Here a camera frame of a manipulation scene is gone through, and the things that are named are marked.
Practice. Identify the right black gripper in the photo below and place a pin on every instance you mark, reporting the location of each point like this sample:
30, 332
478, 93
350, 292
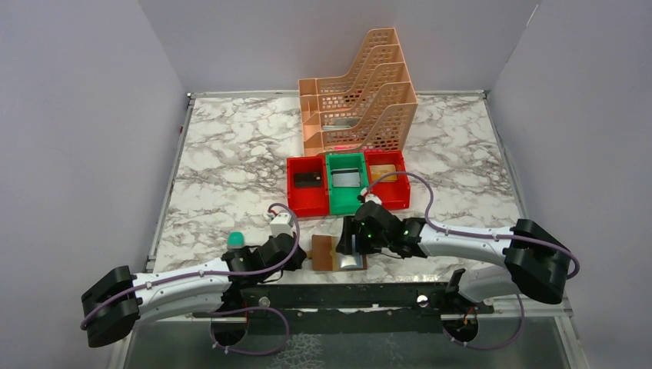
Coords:
351, 226

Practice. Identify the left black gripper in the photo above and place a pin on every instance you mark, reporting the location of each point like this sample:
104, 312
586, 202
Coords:
296, 261

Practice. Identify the grey card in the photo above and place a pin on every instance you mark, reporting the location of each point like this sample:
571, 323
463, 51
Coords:
353, 262

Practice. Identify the brown leather card holder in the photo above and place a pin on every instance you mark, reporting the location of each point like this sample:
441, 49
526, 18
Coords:
324, 255

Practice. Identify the red bin with black card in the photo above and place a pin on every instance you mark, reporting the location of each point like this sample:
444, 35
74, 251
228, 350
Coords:
307, 202

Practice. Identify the green plastic bin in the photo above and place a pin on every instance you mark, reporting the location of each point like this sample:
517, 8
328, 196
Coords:
344, 201

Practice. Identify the red bin with gold card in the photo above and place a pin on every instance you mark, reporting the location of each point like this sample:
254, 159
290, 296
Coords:
395, 195

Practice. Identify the peach plastic file organizer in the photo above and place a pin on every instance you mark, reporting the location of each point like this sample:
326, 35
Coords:
369, 108

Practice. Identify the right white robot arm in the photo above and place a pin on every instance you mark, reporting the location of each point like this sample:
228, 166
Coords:
523, 259

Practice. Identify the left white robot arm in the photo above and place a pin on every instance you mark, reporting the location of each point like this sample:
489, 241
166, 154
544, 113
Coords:
121, 300

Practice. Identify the silver card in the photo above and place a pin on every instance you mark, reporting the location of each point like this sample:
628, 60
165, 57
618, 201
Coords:
346, 178

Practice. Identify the black card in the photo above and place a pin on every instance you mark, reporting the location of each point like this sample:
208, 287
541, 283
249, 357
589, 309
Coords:
312, 179

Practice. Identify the gold card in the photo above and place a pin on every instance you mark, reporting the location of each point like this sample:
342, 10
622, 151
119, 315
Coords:
382, 173

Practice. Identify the green eraser block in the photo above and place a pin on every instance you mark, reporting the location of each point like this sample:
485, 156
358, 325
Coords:
235, 240

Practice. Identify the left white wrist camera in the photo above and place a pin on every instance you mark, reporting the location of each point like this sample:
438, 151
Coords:
280, 223

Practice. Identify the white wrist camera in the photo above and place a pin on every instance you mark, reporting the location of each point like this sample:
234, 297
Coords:
280, 223
366, 195

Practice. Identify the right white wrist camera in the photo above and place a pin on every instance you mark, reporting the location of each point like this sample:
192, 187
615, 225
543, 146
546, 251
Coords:
366, 195

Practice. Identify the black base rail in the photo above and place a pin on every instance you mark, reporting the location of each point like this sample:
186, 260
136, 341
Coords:
346, 308

